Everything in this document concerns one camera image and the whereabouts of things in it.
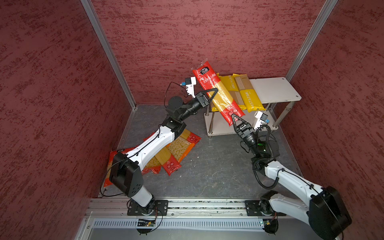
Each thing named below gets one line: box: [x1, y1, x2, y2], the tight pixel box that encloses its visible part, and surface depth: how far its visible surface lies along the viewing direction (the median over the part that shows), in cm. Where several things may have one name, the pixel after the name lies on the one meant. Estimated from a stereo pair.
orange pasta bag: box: [166, 136, 195, 163], surface depth 95 cm
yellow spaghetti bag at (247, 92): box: [233, 73, 266, 113], surface depth 79 cm
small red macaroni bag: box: [141, 156, 162, 176], surface depth 86 cm
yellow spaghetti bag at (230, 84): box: [219, 75, 247, 110], surface depth 81 cm
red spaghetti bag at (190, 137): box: [180, 128, 202, 144], surface depth 102 cm
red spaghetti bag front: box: [155, 145, 182, 176], surface depth 89 cm
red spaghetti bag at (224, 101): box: [192, 61, 246, 126], surface depth 63 cm
